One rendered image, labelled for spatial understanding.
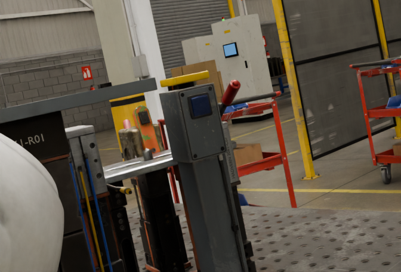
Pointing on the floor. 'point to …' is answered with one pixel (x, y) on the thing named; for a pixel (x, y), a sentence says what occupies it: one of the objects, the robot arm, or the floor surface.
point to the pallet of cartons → (215, 77)
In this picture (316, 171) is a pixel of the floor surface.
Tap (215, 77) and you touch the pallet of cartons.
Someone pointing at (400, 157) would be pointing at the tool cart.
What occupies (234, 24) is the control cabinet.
